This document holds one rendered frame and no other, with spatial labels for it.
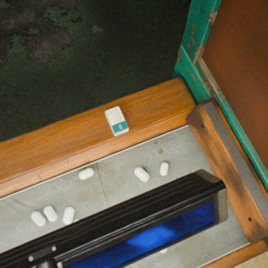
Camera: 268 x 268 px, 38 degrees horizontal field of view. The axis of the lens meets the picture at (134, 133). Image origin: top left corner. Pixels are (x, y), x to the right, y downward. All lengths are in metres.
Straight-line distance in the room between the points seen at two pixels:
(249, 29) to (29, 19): 1.53
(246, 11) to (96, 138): 0.43
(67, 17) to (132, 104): 1.19
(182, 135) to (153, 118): 0.08
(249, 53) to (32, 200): 0.54
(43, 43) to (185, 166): 1.24
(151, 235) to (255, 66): 0.35
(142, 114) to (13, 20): 1.29
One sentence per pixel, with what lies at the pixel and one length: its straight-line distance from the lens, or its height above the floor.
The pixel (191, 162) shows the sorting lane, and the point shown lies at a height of 0.74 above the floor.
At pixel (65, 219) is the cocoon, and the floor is 0.76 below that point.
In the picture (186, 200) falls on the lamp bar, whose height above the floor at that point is 1.11.
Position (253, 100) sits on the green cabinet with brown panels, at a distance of 0.74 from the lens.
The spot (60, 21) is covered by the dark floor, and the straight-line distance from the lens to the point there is 2.04.
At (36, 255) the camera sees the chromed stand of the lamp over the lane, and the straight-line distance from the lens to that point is 0.49.
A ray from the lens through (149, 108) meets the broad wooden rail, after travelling 0.91.
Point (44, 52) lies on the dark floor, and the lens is 1.94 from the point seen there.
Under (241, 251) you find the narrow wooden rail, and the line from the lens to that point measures 0.86.
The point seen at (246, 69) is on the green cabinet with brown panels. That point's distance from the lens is 0.72.
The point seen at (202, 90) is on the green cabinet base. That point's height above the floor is 0.82.
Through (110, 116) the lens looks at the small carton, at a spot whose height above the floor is 0.78.
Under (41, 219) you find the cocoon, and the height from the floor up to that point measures 0.76.
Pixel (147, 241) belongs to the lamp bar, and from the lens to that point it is 0.51.
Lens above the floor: 1.59
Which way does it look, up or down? 68 degrees down
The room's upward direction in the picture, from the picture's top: 6 degrees clockwise
